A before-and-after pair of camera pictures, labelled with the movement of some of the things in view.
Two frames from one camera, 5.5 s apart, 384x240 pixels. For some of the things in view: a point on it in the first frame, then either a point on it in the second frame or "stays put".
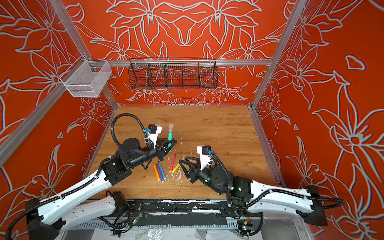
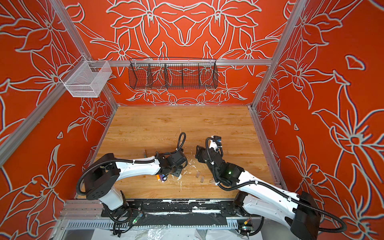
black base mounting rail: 205,206 stays put
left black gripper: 163,150 to 179,172
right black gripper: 194,173 to 201,153
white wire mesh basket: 86,78 stays put
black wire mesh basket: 172,73 stays put
